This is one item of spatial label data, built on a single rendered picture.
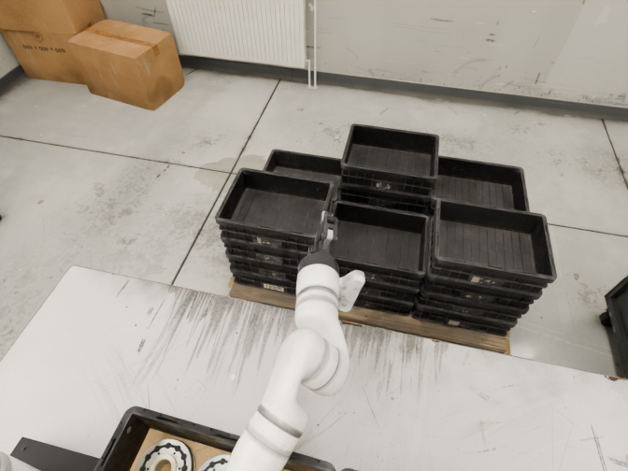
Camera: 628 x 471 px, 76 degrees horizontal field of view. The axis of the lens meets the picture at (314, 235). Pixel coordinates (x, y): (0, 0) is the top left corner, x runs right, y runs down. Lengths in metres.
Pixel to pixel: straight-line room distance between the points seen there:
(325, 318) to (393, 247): 1.10
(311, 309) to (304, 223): 1.00
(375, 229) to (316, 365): 1.23
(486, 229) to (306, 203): 0.73
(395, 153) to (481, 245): 0.60
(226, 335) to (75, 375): 0.38
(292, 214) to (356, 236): 0.29
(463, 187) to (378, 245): 0.55
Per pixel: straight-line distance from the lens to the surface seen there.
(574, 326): 2.25
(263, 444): 0.57
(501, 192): 2.07
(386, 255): 1.66
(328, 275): 0.67
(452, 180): 2.04
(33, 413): 1.23
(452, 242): 1.63
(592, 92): 3.50
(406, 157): 1.93
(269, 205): 1.68
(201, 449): 0.92
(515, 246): 1.71
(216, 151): 2.77
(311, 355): 0.55
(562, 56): 3.31
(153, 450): 0.91
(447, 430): 1.07
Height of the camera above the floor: 1.70
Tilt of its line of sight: 51 degrees down
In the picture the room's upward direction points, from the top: straight up
